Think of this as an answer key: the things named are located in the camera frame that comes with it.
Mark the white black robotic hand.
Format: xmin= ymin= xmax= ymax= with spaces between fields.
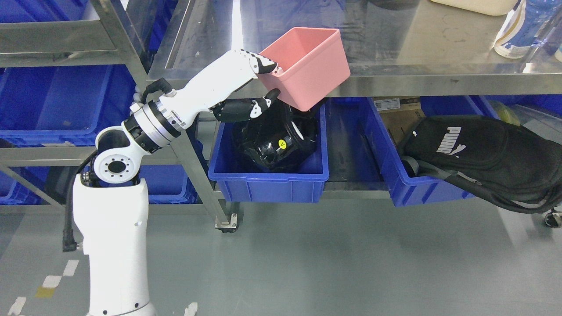
xmin=156 ymin=49 xmax=280 ymax=129

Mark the pink plastic storage box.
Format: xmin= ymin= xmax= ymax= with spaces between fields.
xmin=258 ymin=27 xmax=350 ymax=111

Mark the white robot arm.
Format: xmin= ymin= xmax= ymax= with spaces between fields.
xmin=63 ymin=78 xmax=181 ymax=316

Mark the stainless steel shelf rack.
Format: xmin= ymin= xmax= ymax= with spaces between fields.
xmin=1 ymin=0 xmax=222 ymax=214

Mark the blue bin left shelf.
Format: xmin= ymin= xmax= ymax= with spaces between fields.
xmin=0 ymin=65 xmax=135 ymax=147

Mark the cream plastic container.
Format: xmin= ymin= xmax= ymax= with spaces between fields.
xmin=432 ymin=0 xmax=519 ymax=16

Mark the blue bin lower left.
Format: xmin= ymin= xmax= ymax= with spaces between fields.
xmin=1 ymin=147 xmax=199 ymax=205

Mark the blue bin with helmet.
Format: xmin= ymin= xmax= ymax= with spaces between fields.
xmin=208 ymin=104 xmax=330 ymax=203

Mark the black glossy helmet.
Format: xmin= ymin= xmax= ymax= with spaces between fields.
xmin=231 ymin=101 xmax=319 ymax=173

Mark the stainless steel table cart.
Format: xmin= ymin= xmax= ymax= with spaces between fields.
xmin=149 ymin=0 xmax=562 ymax=205

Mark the blue bin with backpack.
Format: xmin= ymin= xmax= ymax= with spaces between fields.
xmin=360 ymin=95 xmax=497 ymax=207

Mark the black Puma backpack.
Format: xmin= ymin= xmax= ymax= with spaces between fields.
xmin=398 ymin=115 xmax=562 ymax=214

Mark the blue drink bottle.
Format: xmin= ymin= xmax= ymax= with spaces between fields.
xmin=493 ymin=0 xmax=561 ymax=59

